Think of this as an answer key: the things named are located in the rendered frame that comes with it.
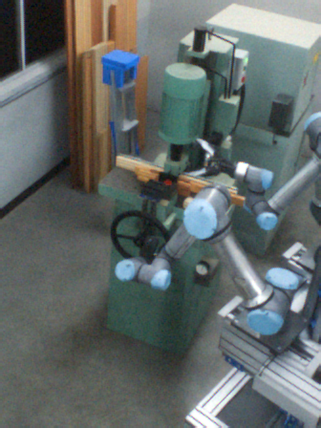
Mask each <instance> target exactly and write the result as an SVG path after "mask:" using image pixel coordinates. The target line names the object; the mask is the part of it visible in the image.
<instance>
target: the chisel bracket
mask: <svg viewBox="0 0 321 428"><path fill-rule="evenodd" d="M188 156H189V154H186V153H184V152H182V160H181V161H171V160H170V157H169V158H168V159H167V160H166V162H165V163H164V167H163V172H166V173H167V172H168V171H169V170H171V172H170V173H169V174H173V176H177V177H179V176H180V175H181V173H182V171H183V170H184V169H185V168H186V166H187V164H185V163H186V161H188Z"/></svg>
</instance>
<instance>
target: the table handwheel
mask: <svg viewBox="0 0 321 428"><path fill-rule="evenodd" d="M132 216H136V217H141V218H143V219H146V220H148V224H147V225H146V228H145V229H144V230H143V231H139V232H138V233H137V234H136V235H135V236H130V235H122V234H117V228H118V224H119V223H120V222H121V220H122V219H124V218H126V217H132ZM150 225H155V226H156V227H157V228H158V229H159V230H160V232H161V234H162V235H163V238H164V240H165V244H166V243H167V242H168V241H169V240H170V238H171V237H170V235H169V233H168V231H167V229H166V228H165V226H164V225H163V224H162V223H161V222H160V221H159V219H158V218H156V217H155V216H153V215H151V214H149V213H146V212H144V211H140V210H126V211H123V212H121V213H119V214H118V215H117V216H116V217H115V218H114V220H113V222H112V225H111V238H112V241H113V244H114V247H115V249H116V250H117V251H118V253H119V254H120V255H121V256H122V257H123V258H124V259H126V260H127V259H132V258H135V257H134V256H132V255H131V254H129V253H127V252H126V251H125V250H124V249H123V248H122V246H121V245H120V242H119V240H118V238H124V239H130V240H133V242H134V245H135V246H136V247H139V248H143V247H144V243H145V241H146V238H147V236H148V235H149V234H150V231H149V229H150V228H149V227H150Z"/></svg>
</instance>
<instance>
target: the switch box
mask: <svg viewBox="0 0 321 428"><path fill-rule="evenodd" d="M248 55H249V52H245V50H240V49H236V50H235V55H234V64H233V73H232V82H231V89H232V90H236V91H237V90H238V89H239V88H240V87H241V86H240V85H243V84H244V83H243V82H241V80H242V76H246V70H245V72H244V67H245V66H247V63H246V58H247V60H248ZM231 61H232V55H231V56H230V60H229V67H228V73H227V88H229V80H230V71H231ZM245 63H246V65H245ZM242 73H243V74H242ZM241 83H243V84H241Z"/></svg>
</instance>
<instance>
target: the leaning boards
mask: <svg viewBox="0 0 321 428"><path fill-rule="evenodd" d="M137 1H138V0H65V2H64V21H65V44H66V66H67V88H68V111H69V134H70V157H71V179H72V189H75V188H76V187H77V186H78V185H79V187H83V186H84V188H86V189H87V193H90V192H91V191H92V190H93V189H95V191H98V184H99V183H100V182H101V181H102V180H103V179H104V178H106V177H107V176H108V175H109V173H110V172H111V171H112V170H113V163H112V137H111V127H110V122H109V121H110V120H111V112H110V86H109V85H107V84H104V83H102V80H103V64H102V57H103V56H104V55H106V54H109V53H110V52H112V51H114V50H118V51H122V52H126V53H129V54H134V55H137ZM148 58H149V56H147V55H145V56H144V57H142V58H140V59H139V63H138V66H137V78H136V79H135V80H134V82H135V83H137V84H136V88H135V101H136V114H137V120H138V121H139V125H138V140H139V153H141V152H142V150H143V149H144V140H145V117H146V95H147V70H148Z"/></svg>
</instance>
